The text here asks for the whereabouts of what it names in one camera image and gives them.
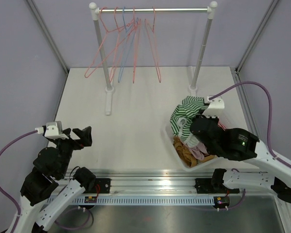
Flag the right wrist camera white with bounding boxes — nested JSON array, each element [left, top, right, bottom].
[[202, 96, 225, 118]]

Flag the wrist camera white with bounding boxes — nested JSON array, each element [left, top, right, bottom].
[[43, 121, 68, 140], [202, 96, 225, 118]]

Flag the red striped tank top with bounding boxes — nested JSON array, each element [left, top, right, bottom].
[[218, 122, 226, 131]]

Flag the aluminium frame post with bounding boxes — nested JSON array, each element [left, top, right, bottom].
[[235, 0, 281, 74], [24, 0, 69, 75]]

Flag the left aluminium frame post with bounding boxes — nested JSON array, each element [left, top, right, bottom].
[[24, 0, 69, 75]]

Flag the mauve pink tank top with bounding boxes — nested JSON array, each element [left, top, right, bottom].
[[188, 143, 209, 161]]

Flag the brown tank top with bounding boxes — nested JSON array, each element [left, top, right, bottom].
[[173, 136, 215, 167]]

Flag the pink wire hanger green top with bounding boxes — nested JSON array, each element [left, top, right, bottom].
[[144, 7, 162, 83]]

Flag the pink wire hanger brown top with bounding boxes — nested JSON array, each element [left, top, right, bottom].
[[110, 7, 135, 82]]

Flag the blue wire hanger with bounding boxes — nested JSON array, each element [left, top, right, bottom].
[[117, 7, 139, 83]]

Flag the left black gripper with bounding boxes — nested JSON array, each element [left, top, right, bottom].
[[52, 126, 92, 177]]

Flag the white plastic basket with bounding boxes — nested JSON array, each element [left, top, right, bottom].
[[161, 123, 223, 172]]

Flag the right aluminium frame post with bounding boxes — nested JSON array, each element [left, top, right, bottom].
[[235, 0, 281, 74]]

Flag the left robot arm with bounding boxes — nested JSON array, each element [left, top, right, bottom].
[[7, 121, 96, 233]]

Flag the white and grey clothes rack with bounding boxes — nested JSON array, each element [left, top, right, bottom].
[[93, 1, 218, 116]]

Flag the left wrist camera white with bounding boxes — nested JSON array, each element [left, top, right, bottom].
[[43, 121, 68, 140]]

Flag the green striped tank top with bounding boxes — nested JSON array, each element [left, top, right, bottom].
[[170, 96, 207, 148]]

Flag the pink wire hanger mauve top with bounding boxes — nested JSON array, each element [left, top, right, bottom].
[[132, 17, 141, 83]]

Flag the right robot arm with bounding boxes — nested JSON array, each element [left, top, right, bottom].
[[190, 116, 291, 204]]

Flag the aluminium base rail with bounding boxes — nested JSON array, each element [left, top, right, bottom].
[[46, 169, 289, 207]]

